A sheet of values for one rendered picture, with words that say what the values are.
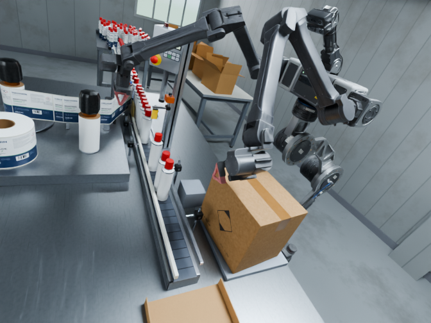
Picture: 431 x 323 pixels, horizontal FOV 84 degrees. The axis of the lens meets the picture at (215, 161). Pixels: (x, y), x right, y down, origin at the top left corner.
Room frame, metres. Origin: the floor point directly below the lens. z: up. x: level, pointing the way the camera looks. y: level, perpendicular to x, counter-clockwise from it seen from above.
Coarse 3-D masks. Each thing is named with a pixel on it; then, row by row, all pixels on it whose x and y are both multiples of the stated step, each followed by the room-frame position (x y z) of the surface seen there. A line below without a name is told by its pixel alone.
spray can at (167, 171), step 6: (168, 162) 0.76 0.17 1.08; (162, 168) 0.77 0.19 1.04; (168, 168) 0.76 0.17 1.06; (162, 174) 0.75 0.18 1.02; (168, 174) 0.75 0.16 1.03; (162, 180) 0.75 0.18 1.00; (168, 180) 0.76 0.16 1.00; (162, 186) 0.75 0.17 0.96; (168, 186) 0.76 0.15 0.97; (156, 192) 0.77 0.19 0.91; (162, 192) 0.75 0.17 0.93; (168, 192) 0.77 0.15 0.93; (162, 198) 0.75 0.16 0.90
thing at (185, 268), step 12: (168, 204) 0.75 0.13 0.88; (156, 216) 0.67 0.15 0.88; (168, 216) 0.69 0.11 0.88; (168, 228) 0.63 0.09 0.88; (180, 228) 0.65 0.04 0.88; (180, 240) 0.60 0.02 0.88; (180, 252) 0.55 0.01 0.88; (168, 264) 0.50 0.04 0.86; (180, 264) 0.50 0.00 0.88; (192, 264) 0.52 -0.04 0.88; (180, 276) 0.46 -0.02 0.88; (192, 276) 0.48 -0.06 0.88
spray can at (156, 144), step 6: (156, 138) 0.93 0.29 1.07; (156, 144) 0.92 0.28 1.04; (162, 144) 0.95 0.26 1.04; (150, 150) 0.93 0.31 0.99; (156, 150) 0.92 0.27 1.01; (150, 156) 0.92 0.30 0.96; (156, 156) 0.93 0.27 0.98; (150, 162) 0.92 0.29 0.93; (156, 162) 0.93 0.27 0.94; (150, 168) 0.92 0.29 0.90; (156, 168) 0.94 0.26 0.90
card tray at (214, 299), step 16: (208, 288) 0.48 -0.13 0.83; (224, 288) 0.48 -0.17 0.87; (144, 304) 0.37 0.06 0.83; (160, 304) 0.38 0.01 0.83; (176, 304) 0.40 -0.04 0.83; (192, 304) 0.41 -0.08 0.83; (208, 304) 0.43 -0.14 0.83; (224, 304) 0.45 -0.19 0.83; (160, 320) 0.34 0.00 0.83; (176, 320) 0.35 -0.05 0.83; (192, 320) 0.37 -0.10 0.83; (208, 320) 0.38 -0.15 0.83; (224, 320) 0.40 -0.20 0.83
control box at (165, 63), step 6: (156, 24) 1.26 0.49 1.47; (162, 24) 1.33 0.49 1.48; (156, 30) 1.24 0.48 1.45; (162, 30) 1.24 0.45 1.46; (168, 30) 1.24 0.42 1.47; (162, 54) 1.24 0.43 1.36; (150, 60) 1.24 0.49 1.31; (162, 60) 1.24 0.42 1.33; (168, 60) 1.24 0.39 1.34; (180, 60) 1.23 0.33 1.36; (156, 66) 1.24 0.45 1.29; (162, 66) 1.24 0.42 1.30; (168, 66) 1.24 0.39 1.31; (174, 66) 1.23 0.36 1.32; (174, 72) 1.23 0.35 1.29
